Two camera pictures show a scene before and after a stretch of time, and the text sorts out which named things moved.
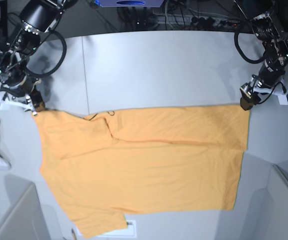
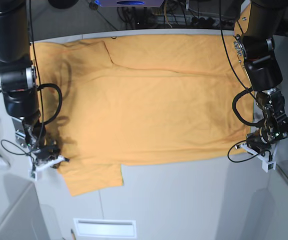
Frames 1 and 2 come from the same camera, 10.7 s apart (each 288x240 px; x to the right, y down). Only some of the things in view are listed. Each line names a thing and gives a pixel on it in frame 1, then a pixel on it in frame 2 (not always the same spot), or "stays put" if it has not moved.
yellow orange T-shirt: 141,160 to 141,99
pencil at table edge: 73,234 stays put
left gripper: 26,86 to 44,147
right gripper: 258,84 to 256,140
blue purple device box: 130,3 stays put
